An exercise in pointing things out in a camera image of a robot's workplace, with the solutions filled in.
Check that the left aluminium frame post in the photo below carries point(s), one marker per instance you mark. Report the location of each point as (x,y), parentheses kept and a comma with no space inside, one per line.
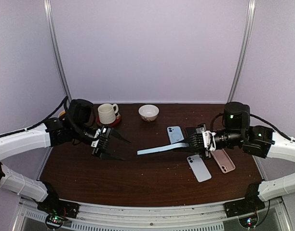
(57,55)

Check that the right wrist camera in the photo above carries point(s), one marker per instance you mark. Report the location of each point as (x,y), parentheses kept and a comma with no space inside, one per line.
(202,141)

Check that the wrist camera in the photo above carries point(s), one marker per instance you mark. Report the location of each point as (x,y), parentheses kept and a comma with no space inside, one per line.
(202,141)
(100,139)

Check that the right aluminium frame post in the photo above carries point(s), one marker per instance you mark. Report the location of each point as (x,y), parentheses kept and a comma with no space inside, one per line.
(249,22)

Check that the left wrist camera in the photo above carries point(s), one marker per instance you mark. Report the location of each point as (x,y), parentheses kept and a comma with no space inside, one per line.
(100,139)

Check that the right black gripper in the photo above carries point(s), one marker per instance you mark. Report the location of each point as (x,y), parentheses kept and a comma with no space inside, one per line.
(198,137)

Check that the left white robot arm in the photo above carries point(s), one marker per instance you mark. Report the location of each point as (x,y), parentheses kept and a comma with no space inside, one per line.
(50,132)

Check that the purple phone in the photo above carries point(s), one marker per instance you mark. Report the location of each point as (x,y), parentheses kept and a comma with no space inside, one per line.
(190,131)

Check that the white ceramic bowl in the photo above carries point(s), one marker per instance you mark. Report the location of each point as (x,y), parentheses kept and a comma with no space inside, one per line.
(148,112)

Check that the white phone from blue case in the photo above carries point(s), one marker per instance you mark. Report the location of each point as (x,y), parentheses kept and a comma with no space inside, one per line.
(199,168)

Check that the pink phone case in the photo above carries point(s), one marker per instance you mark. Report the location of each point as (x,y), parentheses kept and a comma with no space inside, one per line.
(223,160)

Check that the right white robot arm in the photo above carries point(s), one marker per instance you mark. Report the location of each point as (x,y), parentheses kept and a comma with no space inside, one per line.
(261,141)

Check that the cream ribbed mug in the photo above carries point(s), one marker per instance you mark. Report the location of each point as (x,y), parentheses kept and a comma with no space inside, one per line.
(107,113)

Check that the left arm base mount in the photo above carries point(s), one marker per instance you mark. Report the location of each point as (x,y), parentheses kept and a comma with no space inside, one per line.
(58,211)

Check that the aluminium frame post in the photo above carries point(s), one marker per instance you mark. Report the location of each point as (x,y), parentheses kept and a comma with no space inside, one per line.
(57,55)
(249,22)

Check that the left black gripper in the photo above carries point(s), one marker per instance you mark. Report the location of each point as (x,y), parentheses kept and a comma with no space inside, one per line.
(103,142)

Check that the red patterned coaster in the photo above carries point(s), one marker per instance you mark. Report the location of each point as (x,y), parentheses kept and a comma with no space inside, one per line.
(116,122)

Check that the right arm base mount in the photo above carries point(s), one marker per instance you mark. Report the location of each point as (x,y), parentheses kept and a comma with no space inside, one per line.
(246,210)

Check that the front aluminium rail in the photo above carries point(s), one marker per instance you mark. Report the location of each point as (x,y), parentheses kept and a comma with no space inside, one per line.
(205,217)

